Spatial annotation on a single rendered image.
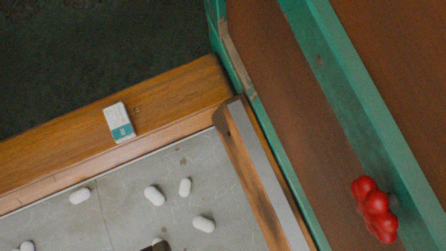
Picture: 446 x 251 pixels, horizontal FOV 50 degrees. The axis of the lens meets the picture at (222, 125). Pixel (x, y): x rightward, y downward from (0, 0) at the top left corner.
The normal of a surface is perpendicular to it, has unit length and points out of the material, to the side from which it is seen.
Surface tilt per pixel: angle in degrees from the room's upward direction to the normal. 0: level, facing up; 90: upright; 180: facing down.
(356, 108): 90
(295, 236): 0
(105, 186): 0
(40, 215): 0
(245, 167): 67
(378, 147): 90
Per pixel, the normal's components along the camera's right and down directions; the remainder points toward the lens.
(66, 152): -0.04, -0.25
